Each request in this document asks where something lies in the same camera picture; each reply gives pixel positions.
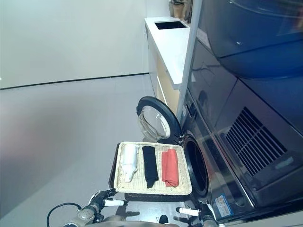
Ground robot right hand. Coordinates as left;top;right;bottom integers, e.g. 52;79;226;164
176;201;215;221

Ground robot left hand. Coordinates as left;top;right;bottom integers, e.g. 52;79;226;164
89;188;128;211

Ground white cloth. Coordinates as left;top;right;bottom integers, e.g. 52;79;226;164
120;143;139;183

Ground red cloth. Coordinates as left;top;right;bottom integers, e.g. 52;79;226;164
161;148;180;187

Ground black cloth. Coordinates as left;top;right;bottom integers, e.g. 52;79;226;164
142;146;159;189

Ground dark grey washing machine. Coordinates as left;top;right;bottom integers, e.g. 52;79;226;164
176;91;303;224

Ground blue white washer sticker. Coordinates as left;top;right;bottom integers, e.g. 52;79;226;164
214;195;234;218

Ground silver robot torso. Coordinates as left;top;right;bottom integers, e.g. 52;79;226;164
99;214;171;227

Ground cream wicker tray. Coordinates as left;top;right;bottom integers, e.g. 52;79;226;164
114;141;193;196

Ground dark brown stool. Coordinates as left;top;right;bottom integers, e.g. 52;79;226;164
108;143;190;203

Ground round glass washer door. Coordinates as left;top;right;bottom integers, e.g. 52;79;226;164
136;96;182;142

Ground dark grey stacked dryer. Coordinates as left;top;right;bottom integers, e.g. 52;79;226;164
189;0;303;201

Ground white cabinet pillar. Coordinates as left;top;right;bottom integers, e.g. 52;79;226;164
178;0;202;123

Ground white counter cabinet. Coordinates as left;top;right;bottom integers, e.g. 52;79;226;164
144;17;191;112

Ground round dryer door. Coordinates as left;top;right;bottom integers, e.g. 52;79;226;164
203;0;303;79

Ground black rectangular sink basin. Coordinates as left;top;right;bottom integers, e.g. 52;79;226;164
154;20;190;31

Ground potted white flowers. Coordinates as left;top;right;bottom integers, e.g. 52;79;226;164
169;0;187;19

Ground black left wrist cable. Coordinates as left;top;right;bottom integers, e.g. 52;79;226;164
46;202;82;227

